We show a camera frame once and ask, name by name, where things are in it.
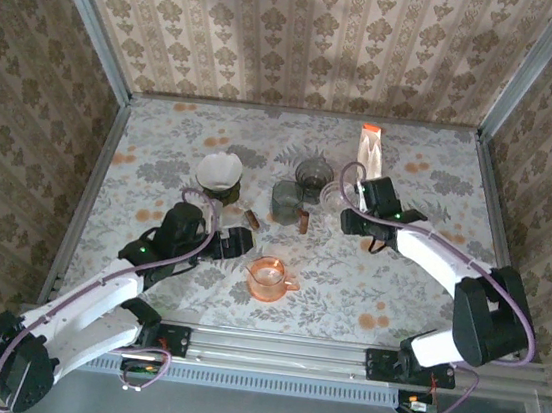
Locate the clear glass dripper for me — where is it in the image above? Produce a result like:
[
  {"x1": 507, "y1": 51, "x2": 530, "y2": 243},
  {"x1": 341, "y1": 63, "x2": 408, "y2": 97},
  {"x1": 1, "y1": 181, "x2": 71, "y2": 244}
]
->
[{"x1": 318, "y1": 179, "x2": 358, "y2": 215}]

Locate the white paper coffee filter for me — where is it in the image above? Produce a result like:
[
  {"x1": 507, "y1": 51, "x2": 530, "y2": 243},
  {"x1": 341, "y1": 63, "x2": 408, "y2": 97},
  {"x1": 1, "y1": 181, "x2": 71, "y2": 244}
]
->
[{"x1": 194, "y1": 149, "x2": 245, "y2": 194}]

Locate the grey glass dripper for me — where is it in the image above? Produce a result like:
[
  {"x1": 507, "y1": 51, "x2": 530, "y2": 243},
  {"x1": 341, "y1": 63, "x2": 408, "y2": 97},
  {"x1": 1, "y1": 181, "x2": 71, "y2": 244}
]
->
[{"x1": 290, "y1": 154, "x2": 337, "y2": 207}]

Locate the grey glass server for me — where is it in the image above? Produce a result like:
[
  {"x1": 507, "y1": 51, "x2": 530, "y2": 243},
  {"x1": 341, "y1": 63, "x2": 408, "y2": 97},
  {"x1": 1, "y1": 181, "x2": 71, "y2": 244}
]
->
[{"x1": 266, "y1": 178, "x2": 315, "y2": 236}]

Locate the orange glass dripper cup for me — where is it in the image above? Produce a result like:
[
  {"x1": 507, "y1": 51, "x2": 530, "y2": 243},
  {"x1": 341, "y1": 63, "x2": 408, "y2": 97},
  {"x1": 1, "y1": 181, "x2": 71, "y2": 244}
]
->
[{"x1": 242, "y1": 254, "x2": 305, "y2": 310}]

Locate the white paper filter stack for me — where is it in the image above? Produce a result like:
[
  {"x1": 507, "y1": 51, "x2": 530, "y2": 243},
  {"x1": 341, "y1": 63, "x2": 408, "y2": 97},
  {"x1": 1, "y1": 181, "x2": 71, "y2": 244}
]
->
[{"x1": 354, "y1": 128, "x2": 389, "y2": 180}]

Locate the small electronics board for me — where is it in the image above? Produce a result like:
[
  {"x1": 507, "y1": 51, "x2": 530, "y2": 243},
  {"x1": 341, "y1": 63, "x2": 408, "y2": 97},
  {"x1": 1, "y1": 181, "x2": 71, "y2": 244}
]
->
[
  {"x1": 395, "y1": 390, "x2": 441, "y2": 413},
  {"x1": 118, "y1": 356, "x2": 162, "y2": 380}
]

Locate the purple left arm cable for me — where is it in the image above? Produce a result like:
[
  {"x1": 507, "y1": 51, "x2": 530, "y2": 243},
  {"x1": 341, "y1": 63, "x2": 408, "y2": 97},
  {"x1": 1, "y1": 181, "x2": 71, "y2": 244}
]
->
[{"x1": 0, "y1": 167, "x2": 223, "y2": 413}]

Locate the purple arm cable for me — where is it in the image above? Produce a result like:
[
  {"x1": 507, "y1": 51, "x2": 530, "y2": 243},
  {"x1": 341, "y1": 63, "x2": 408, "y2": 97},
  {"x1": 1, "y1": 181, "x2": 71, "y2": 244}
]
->
[
  {"x1": 319, "y1": 159, "x2": 552, "y2": 370},
  {"x1": 0, "y1": 167, "x2": 223, "y2": 413}
]

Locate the clear glass server, dark handle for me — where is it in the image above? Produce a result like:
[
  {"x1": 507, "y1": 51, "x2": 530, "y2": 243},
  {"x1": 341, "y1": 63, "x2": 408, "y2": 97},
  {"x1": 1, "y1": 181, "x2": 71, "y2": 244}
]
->
[{"x1": 202, "y1": 187, "x2": 264, "y2": 239}]

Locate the aluminium table side rail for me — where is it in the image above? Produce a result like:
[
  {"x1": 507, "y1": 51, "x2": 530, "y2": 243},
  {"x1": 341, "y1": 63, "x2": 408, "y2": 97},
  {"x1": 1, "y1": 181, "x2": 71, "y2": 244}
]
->
[
  {"x1": 37, "y1": 89, "x2": 133, "y2": 318},
  {"x1": 448, "y1": 132, "x2": 552, "y2": 364}
]

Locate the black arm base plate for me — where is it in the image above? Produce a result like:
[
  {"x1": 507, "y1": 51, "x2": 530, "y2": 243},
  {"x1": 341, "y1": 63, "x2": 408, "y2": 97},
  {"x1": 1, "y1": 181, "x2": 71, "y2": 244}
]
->
[
  {"x1": 135, "y1": 319, "x2": 193, "y2": 359},
  {"x1": 363, "y1": 347, "x2": 460, "y2": 392}
]

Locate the aluminium table end rail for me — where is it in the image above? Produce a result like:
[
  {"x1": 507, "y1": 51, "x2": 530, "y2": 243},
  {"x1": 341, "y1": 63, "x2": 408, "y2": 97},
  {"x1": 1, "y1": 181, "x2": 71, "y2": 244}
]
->
[{"x1": 130, "y1": 86, "x2": 483, "y2": 140}]

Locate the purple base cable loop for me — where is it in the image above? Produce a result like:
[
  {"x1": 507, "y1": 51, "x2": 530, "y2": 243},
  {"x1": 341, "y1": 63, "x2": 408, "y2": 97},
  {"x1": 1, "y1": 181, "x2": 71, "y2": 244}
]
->
[
  {"x1": 404, "y1": 358, "x2": 483, "y2": 413},
  {"x1": 118, "y1": 343, "x2": 173, "y2": 397}
]

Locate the aluminium mounting rail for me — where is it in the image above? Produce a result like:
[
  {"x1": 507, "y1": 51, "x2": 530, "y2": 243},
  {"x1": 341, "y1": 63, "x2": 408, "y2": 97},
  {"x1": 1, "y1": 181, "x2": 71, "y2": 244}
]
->
[{"x1": 17, "y1": 301, "x2": 550, "y2": 408}]

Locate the slotted grey cable duct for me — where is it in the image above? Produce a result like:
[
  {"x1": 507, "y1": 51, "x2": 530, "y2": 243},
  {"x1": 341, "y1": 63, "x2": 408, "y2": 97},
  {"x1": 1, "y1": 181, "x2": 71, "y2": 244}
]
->
[{"x1": 77, "y1": 348, "x2": 404, "y2": 410}]

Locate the aluminium corner post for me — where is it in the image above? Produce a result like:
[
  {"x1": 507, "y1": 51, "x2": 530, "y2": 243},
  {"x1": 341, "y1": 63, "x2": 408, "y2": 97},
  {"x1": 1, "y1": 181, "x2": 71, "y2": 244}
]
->
[
  {"x1": 476, "y1": 0, "x2": 552, "y2": 151},
  {"x1": 26, "y1": 0, "x2": 145, "y2": 107}
]

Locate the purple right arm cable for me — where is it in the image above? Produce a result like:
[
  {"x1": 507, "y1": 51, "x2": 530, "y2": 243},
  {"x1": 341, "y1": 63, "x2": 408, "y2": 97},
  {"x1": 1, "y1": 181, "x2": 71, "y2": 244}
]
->
[{"x1": 319, "y1": 159, "x2": 552, "y2": 370}]

